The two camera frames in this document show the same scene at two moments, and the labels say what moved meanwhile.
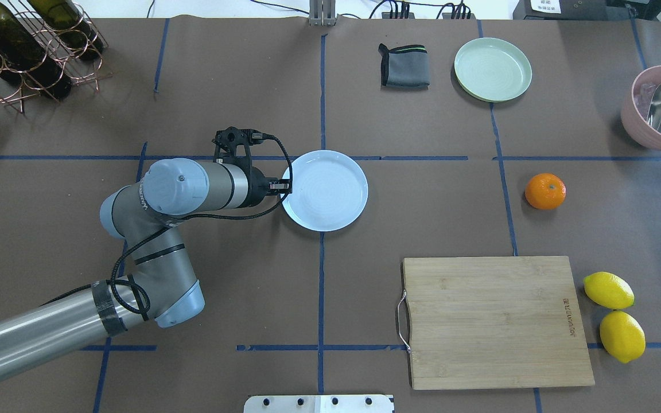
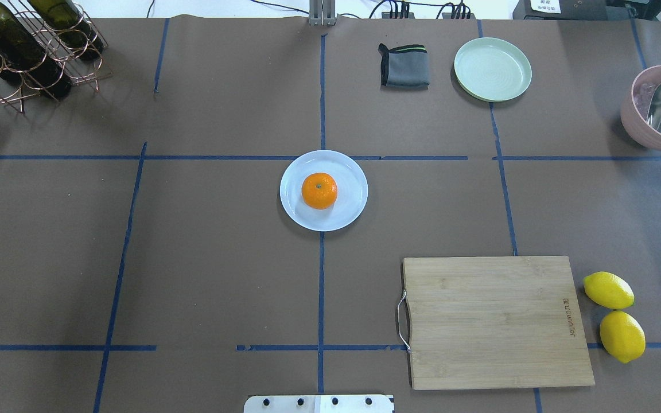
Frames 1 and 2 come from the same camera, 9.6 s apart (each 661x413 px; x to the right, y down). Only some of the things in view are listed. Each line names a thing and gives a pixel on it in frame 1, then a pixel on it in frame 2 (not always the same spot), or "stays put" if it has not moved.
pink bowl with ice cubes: (634, 107) stays put
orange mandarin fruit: (545, 191) → (319, 191)
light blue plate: (330, 191) stays put
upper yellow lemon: (623, 336) stays put
